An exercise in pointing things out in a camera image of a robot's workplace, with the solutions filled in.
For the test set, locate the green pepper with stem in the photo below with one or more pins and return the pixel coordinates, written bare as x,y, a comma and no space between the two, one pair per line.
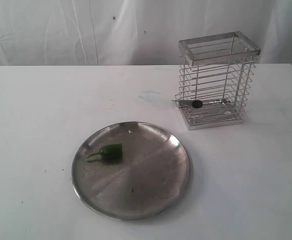
109,152

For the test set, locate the black knife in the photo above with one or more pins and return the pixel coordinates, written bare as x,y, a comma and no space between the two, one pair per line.
196,104

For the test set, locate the round steel plate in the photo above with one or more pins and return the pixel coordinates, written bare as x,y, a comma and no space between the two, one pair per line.
152,174

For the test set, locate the white backdrop curtain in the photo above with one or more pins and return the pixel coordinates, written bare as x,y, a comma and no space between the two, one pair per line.
134,32

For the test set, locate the wire metal utensil holder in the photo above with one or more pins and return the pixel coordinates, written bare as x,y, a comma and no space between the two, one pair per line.
216,67

